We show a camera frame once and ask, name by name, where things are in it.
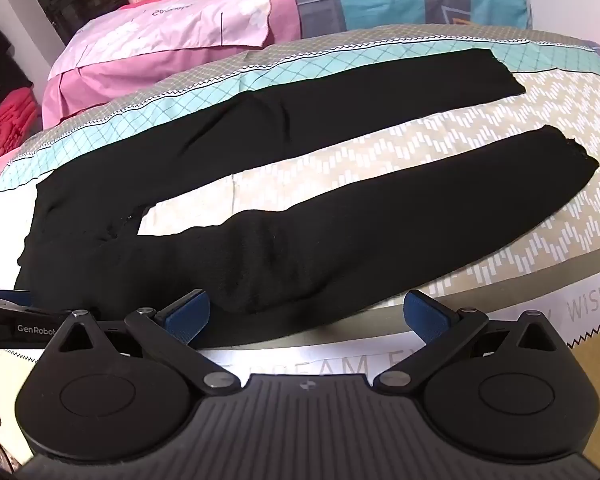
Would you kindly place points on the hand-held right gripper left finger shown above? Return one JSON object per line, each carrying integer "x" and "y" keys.
{"x": 190, "y": 317}

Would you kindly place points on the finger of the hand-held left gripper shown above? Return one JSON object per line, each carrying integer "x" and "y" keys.
{"x": 12, "y": 297}

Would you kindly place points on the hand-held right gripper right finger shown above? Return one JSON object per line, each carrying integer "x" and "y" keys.
{"x": 425, "y": 312}

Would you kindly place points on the black pants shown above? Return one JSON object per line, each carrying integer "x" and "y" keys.
{"x": 330, "y": 240}

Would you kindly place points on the stack of red cloths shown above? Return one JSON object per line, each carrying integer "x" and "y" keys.
{"x": 7, "y": 125}

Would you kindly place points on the beige teal patterned bedsheet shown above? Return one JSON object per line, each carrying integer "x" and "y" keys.
{"x": 380, "y": 125}

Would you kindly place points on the dark hanging clothes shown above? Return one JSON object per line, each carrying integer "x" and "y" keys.
{"x": 0, "y": 60}

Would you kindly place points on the pink floral pillow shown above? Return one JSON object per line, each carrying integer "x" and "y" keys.
{"x": 180, "y": 20}

